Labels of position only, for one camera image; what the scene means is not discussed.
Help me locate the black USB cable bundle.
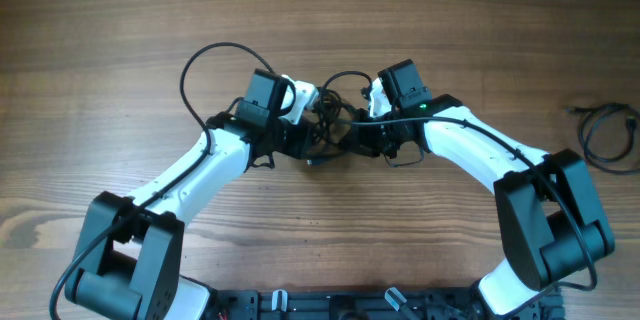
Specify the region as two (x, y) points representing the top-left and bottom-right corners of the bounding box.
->
(305, 87), (359, 167)

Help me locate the black separated USB cable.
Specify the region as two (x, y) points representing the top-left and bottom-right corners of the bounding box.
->
(564, 102), (640, 176)

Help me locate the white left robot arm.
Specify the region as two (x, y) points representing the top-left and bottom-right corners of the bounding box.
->
(56, 69), (318, 319)

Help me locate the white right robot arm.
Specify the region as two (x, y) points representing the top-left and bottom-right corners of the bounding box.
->
(339, 59), (615, 319)

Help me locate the black left camera cable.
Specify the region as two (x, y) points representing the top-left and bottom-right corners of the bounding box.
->
(48, 41), (277, 320)

